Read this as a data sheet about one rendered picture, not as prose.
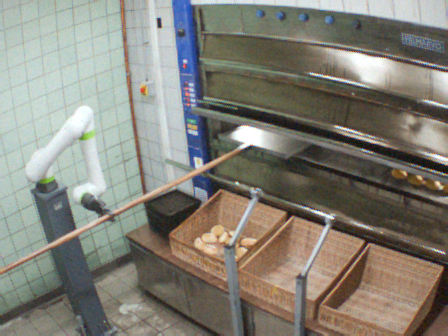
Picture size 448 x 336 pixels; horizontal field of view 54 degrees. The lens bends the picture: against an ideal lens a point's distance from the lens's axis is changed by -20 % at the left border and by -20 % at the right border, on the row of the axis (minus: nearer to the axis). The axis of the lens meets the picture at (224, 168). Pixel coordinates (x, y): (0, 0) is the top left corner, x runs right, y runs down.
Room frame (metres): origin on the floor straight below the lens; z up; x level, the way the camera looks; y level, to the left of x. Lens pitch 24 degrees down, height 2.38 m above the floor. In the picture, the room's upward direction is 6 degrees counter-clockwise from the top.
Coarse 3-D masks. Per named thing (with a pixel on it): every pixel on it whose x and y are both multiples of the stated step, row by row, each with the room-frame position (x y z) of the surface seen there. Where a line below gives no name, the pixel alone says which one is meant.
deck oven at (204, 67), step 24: (240, 72) 2.96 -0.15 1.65; (264, 72) 2.81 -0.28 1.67; (288, 72) 2.68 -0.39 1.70; (360, 96) 2.33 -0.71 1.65; (384, 96) 2.21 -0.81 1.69; (216, 120) 3.21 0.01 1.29; (288, 120) 2.82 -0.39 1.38; (384, 144) 2.22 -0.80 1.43; (288, 168) 2.72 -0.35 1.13; (216, 192) 3.20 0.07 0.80; (240, 192) 3.03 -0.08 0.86; (360, 192) 2.33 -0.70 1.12; (312, 216) 2.60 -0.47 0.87; (432, 216) 1.95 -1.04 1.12; (384, 240) 2.19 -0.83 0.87; (408, 288) 2.01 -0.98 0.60
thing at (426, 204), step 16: (224, 144) 3.10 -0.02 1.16; (272, 160) 2.81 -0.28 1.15; (288, 160) 2.72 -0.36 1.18; (304, 160) 2.69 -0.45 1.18; (320, 176) 2.54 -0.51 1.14; (336, 176) 2.46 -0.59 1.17; (352, 176) 2.42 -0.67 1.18; (384, 192) 2.21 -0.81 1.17; (400, 192) 2.15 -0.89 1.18; (432, 208) 1.96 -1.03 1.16
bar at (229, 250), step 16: (208, 176) 2.66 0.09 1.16; (256, 192) 2.39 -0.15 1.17; (304, 208) 2.17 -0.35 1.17; (240, 224) 2.33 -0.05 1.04; (320, 240) 2.00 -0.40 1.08; (304, 272) 1.92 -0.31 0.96; (304, 288) 1.90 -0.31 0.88; (240, 304) 2.26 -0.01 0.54; (304, 304) 1.90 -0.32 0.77; (240, 320) 2.26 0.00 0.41; (304, 320) 1.90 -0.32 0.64
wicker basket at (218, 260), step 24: (192, 216) 2.94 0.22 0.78; (216, 216) 3.07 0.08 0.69; (240, 216) 2.96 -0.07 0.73; (264, 216) 2.82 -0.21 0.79; (192, 240) 2.92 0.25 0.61; (240, 240) 2.90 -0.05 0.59; (264, 240) 2.59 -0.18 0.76; (192, 264) 2.67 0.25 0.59; (216, 264) 2.51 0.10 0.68; (240, 264) 2.46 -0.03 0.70
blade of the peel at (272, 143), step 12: (228, 132) 3.21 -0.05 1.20; (240, 132) 3.22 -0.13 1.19; (252, 132) 3.19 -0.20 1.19; (264, 132) 3.17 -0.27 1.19; (240, 144) 3.01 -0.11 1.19; (252, 144) 2.94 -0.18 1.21; (264, 144) 2.98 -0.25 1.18; (276, 144) 2.95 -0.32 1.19; (288, 144) 2.93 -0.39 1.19; (300, 144) 2.91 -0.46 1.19; (288, 156) 2.76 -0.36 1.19
